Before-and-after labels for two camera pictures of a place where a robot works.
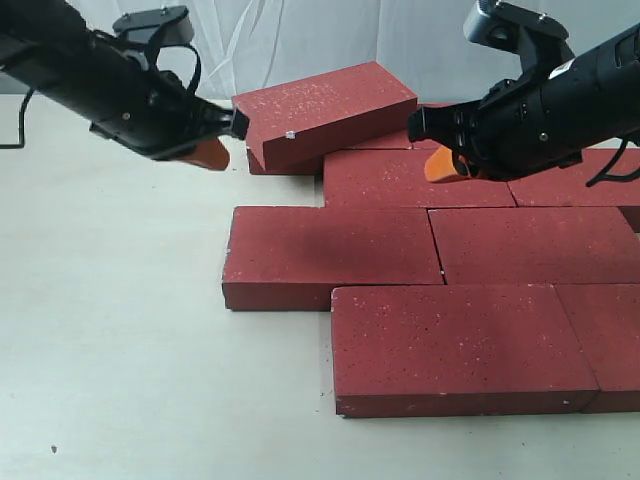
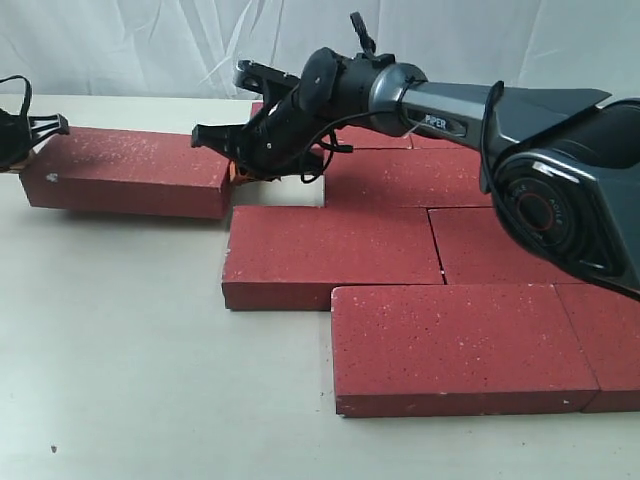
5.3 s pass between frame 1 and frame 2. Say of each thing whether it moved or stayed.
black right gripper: moved
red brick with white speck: moved
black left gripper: moved
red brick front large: stayed
